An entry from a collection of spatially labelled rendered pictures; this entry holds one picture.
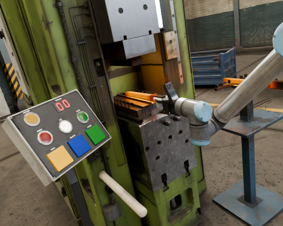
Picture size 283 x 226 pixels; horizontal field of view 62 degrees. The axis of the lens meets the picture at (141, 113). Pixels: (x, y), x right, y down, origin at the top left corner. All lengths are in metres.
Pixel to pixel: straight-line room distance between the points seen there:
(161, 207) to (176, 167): 0.27
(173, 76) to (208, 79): 3.44
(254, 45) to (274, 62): 7.99
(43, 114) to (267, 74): 0.88
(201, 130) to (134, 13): 0.68
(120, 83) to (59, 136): 0.93
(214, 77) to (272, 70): 3.98
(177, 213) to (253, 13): 7.79
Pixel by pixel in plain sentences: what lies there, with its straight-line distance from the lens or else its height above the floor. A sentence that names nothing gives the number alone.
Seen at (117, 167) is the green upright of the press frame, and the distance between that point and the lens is 1.53.
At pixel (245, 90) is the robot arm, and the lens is 1.09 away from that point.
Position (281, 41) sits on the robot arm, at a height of 1.29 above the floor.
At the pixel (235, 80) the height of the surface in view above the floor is 0.97.
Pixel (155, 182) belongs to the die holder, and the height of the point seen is 0.53.
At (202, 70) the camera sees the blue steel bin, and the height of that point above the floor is 0.41.
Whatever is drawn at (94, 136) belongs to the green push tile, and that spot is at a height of 1.01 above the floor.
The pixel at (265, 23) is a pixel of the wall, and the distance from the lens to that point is 8.82.
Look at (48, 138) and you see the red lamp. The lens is 0.95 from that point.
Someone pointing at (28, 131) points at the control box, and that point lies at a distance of 0.94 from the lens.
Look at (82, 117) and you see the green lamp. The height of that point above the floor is 1.09.
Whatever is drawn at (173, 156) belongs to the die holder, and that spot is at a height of 0.63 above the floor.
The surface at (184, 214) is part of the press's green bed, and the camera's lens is 1.80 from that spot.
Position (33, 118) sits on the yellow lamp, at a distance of 0.96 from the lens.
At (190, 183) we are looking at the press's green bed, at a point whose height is 0.36.
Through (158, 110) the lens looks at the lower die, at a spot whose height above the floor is 0.93.
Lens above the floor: 1.39
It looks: 19 degrees down
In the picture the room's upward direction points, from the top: 11 degrees counter-clockwise
